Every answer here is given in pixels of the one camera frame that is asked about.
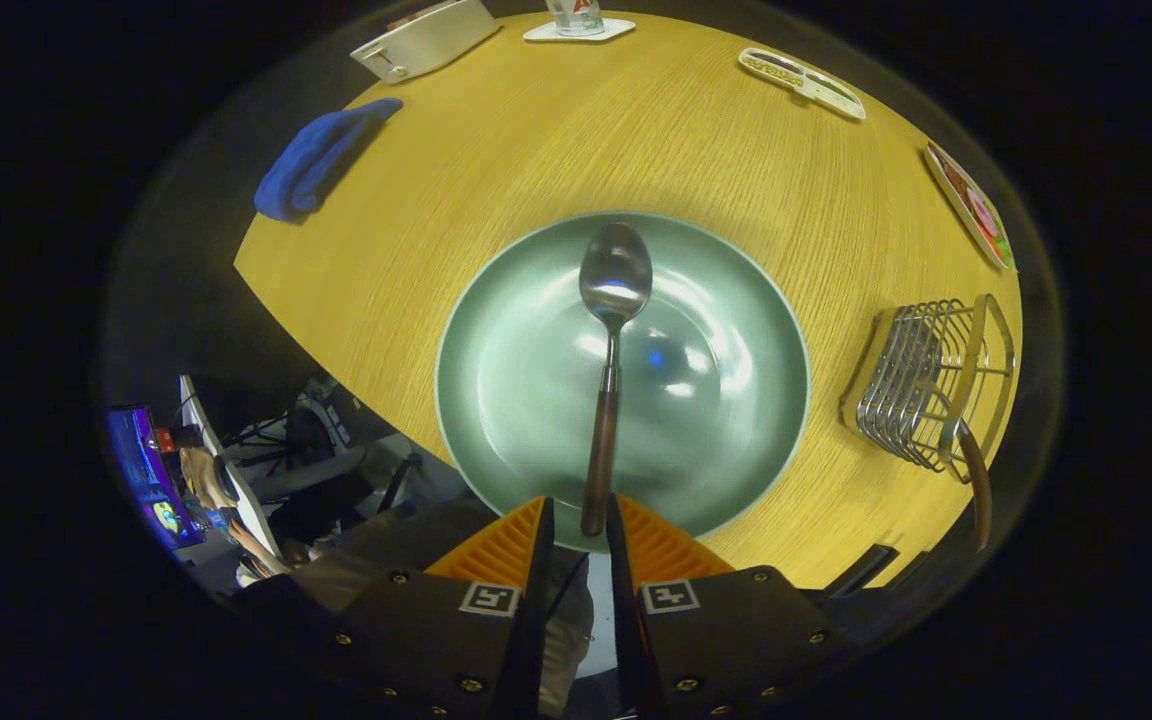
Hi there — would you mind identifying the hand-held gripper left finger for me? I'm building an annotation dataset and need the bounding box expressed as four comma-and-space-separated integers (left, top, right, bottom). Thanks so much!
321, 495, 557, 720

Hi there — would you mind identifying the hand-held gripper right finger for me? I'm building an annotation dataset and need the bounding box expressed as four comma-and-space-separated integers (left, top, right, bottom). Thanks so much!
604, 492, 837, 720

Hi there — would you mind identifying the wooden handled metal spoon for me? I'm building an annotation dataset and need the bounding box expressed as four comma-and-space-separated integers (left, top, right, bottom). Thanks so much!
578, 221, 655, 539

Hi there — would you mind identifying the wooden handled metal fork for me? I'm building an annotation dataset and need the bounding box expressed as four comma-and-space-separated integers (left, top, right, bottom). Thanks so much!
941, 418, 995, 553

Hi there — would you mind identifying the green round plate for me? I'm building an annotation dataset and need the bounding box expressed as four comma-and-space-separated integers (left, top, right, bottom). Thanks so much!
433, 210, 812, 555

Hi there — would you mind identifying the white board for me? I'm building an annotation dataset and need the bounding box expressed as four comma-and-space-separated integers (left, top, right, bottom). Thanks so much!
178, 374, 283, 563

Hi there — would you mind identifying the glowing computer monitor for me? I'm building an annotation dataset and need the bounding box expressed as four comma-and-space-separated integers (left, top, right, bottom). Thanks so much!
104, 404, 207, 552

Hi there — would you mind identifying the blue folded cloth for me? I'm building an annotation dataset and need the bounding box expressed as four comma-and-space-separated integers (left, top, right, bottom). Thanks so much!
253, 96, 405, 224

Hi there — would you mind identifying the plate of meat and salad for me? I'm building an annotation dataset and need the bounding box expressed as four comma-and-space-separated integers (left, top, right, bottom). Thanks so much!
923, 139, 1018, 274

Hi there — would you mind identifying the white divided condiment dish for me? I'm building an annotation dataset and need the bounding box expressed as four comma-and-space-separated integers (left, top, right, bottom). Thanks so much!
737, 46, 868, 123

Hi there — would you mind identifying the white coaster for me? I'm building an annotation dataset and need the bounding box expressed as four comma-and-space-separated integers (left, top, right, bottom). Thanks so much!
522, 17, 638, 44

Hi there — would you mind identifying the white toaster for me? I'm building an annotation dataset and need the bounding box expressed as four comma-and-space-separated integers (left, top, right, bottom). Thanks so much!
349, 0, 503, 85

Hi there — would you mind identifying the clear drinking glass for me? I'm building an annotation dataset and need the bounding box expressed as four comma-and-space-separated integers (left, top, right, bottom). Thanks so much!
545, 0, 606, 38

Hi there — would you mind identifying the metal wire cutlery basket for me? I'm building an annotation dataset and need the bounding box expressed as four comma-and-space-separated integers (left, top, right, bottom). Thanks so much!
840, 293, 1018, 486

